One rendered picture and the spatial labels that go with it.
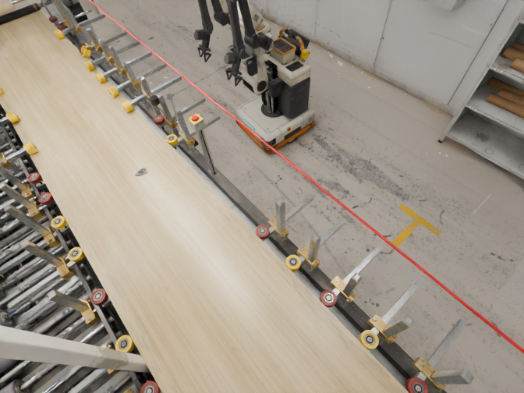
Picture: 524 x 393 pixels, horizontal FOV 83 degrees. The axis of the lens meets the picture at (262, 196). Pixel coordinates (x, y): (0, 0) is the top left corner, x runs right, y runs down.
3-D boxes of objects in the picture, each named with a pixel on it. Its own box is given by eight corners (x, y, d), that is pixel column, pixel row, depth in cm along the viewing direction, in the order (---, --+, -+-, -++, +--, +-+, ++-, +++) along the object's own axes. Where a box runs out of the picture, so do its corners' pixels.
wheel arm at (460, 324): (457, 320, 147) (461, 317, 143) (463, 325, 145) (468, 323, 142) (404, 388, 133) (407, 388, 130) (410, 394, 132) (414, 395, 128)
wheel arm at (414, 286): (412, 282, 159) (415, 280, 155) (417, 287, 157) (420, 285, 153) (359, 342, 145) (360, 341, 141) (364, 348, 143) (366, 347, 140)
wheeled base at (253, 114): (280, 98, 360) (280, 80, 339) (316, 126, 330) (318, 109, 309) (235, 123, 341) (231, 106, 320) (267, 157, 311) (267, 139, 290)
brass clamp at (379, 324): (373, 314, 151) (376, 312, 147) (396, 336, 145) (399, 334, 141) (366, 323, 149) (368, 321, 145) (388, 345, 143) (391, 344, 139)
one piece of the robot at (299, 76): (277, 93, 344) (275, 19, 274) (309, 118, 319) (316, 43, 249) (254, 106, 335) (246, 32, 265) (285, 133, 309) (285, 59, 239)
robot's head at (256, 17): (249, 6, 231) (236, -5, 219) (265, 16, 221) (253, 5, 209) (239, 24, 236) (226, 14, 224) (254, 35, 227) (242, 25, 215)
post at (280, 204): (281, 237, 191) (280, 196, 151) (285, 240, 190) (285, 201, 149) (277, 240, 190) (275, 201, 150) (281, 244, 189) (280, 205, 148)
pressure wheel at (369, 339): (372, 353, 142) (378, 351, 133) (355, 348, 144) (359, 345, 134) (373, 336, 146) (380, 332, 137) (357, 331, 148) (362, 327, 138)
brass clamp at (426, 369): (417, 355, 140) (422, 355, 135) (444, 381, 134) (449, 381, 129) (409, 366, 138) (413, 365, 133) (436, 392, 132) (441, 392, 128)
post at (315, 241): (309, 267, 184) (316, 233, 143) (313, 270, 182) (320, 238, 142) (305, 270, 183) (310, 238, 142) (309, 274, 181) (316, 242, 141)
